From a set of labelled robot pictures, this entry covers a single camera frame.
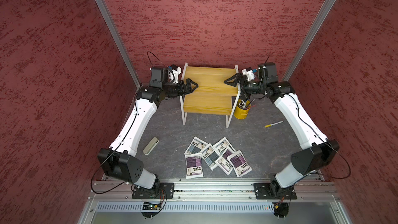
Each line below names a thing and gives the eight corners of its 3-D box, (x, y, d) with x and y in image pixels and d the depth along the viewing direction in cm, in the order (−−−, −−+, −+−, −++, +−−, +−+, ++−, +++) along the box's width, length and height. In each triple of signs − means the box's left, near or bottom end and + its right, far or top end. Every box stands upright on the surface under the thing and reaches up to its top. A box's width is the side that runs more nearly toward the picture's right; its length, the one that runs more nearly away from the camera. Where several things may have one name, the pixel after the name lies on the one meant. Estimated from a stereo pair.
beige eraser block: (143, 153, 88) (141, 151, 85) (155, 138, 94) (154, 135, 91) (148, 156, 87) (146, 154, 84) (160, 141, 93) (158, 138, 90)
